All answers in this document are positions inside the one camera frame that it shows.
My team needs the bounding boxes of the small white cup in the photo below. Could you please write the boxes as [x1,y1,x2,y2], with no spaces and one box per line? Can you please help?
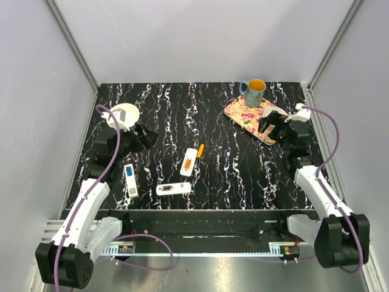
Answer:
[262,106,289,117]

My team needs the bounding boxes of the blue floral mug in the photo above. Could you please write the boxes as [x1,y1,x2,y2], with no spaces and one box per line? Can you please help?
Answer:
[239,79,266,108]

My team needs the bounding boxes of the cream ceramic bowl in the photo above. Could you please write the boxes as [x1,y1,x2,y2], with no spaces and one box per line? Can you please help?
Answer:
[111,103,140,132]

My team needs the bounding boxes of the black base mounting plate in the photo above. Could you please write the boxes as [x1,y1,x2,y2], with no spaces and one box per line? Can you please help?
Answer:
[95,209,318,242]

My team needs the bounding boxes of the white remote orange compartment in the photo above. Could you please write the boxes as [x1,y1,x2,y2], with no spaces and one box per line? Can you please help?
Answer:
[180,148,198,177]

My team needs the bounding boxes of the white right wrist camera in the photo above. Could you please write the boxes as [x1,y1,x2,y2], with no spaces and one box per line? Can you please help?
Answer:
[284,103,311,123]

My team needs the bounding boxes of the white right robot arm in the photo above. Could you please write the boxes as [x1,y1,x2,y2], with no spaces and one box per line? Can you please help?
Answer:
[258,105,370,272]

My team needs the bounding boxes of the floral wooden board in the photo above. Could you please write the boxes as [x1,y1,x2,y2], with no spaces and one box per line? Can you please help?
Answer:
[223,95,275,146]

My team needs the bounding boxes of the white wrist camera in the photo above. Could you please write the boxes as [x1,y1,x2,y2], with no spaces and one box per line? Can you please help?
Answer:
[102,109,129,131]
[284,103,311,123]

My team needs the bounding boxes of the white remote black batteries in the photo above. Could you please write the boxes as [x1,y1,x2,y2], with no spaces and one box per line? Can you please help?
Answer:
[156,182,191,196]

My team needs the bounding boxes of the white remote blue battery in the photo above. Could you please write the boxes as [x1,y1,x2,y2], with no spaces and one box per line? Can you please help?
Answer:
[124,164,139,198]

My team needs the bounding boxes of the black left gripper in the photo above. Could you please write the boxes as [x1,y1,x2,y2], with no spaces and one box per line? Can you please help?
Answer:
[113,121,159,162]

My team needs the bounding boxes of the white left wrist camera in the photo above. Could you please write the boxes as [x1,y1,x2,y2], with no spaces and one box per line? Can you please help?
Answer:
[102,109,129,131]

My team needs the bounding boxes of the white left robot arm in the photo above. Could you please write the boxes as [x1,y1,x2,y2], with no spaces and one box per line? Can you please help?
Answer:
[35,122,159,289]

